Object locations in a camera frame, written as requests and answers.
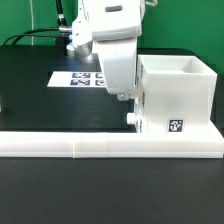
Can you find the white drawer cabinet box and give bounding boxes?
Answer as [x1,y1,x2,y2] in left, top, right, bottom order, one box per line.
[135,55,217,133]

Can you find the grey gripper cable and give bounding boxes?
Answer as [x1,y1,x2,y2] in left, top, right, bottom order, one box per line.
[145,0,159,8]

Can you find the black cables at base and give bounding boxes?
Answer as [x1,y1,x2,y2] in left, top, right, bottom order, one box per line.
[2,0,74,47]

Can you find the white L-shaped fence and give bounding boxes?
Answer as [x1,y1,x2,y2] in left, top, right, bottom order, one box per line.
[0,116,224,159]

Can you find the white drawer with knob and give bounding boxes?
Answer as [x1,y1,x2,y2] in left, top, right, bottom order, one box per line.
[127,107,143,133]

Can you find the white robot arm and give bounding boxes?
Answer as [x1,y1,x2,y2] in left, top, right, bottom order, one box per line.
[70,0,145,100]

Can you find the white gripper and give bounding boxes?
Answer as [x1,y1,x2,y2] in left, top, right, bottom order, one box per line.
[96,38,137,100]

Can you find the marker sheet on table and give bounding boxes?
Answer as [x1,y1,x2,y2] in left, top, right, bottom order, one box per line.
[48,71,105,88]

